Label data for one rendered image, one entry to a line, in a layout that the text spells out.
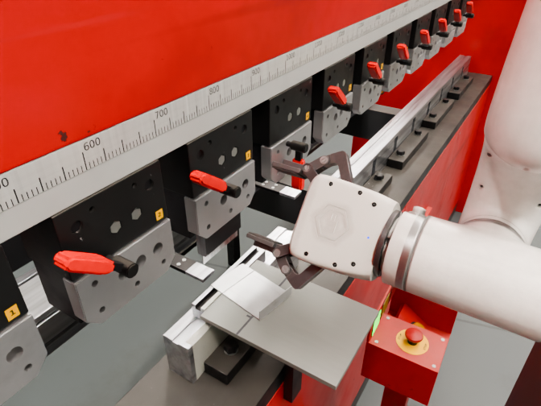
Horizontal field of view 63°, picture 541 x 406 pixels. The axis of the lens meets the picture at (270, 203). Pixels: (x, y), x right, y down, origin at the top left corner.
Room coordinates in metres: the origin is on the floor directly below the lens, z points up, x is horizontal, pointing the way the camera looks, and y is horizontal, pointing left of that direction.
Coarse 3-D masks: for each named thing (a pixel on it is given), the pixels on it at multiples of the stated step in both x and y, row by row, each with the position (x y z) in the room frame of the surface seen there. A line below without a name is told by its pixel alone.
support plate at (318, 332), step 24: (264, 264) 0.69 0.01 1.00; (312, 288) 0.62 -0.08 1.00; (216, 312) 0.56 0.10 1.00; (240, 312) 0.56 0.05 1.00; (288, 312) 0.56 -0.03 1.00; (312, 312) 0.56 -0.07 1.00; (336, 312) 0.56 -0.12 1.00; (360, 312) 0.56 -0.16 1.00; (240, 336) 0.50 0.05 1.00; (264, 336) 0.50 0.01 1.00; (288, 336) 0.50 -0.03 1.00; (312, 336) 0.50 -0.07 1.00; (336, 336) 0.50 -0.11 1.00; (360, 336) 0.50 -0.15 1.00; (288, 360) 0.46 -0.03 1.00; (312, 360) 0.46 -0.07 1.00; (336, 360) 0.46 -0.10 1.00; (336, 384) 0.41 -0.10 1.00
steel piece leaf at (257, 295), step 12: (252, 276) 0.65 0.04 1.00; (240, 288) 0.62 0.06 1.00; (252, 288) 0.62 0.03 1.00; (264, 288) 0.62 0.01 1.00; (276, 288) 0.62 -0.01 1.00; (288, 288) 0.59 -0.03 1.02; (240, 300) 0.58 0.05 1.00; (252, 300) 0.58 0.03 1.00; (264, 300) 0.58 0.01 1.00; (276, 300) 0.57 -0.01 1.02; (252, 312) 0.56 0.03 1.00; (264, 312) 0.55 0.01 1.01
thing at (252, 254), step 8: (256, 248) 0.74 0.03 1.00; (248, 256) 0.72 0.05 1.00; (256, 256) 0.71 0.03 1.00; (264, 256) 0.73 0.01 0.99; (248, 264) 0.69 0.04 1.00; (216, 280) 0.64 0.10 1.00; (208, 288) 0.62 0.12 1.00; (200, 296) 0.60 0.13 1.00; (208, 296) 0.61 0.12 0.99; (192, 304) 0.58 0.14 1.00; (200, 304) 0.59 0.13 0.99; (192, 312) 0.58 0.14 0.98; (200, 312) 0.57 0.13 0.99
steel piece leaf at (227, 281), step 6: (240, 264) 0.68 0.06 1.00; (234, 270) 0.67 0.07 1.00; (240, 270) 0.67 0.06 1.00; (246, 270) 0.67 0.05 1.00; (252, 270) 0.67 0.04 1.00; (222, 276) 0.65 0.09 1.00; (228, 276) 0.65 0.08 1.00; (234, 276) 0.65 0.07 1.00; (240, 276) 0.65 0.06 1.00; (216, 282) 0.63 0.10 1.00; (222, 282) 0.63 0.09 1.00; (228, 282) 0.63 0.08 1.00; (234, 282) 0.63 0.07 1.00; (216, 288) 0.62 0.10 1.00; (222, 288) 0.62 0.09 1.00; (228, 288) 0.62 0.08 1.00
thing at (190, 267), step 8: (176, 256) 0.71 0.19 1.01; (184, 256) 0.71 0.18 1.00; (176, 264) 0.68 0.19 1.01; (184, 264) 0.68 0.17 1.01; (192, 264) 0.68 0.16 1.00; (200, 264) 0.68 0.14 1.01; (184, 272) 0.66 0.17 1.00; (192, 272) 0.66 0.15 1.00; (200, 272) 0.66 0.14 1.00; (208, 272) 0.66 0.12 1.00; (200, 280) 0.64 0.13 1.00
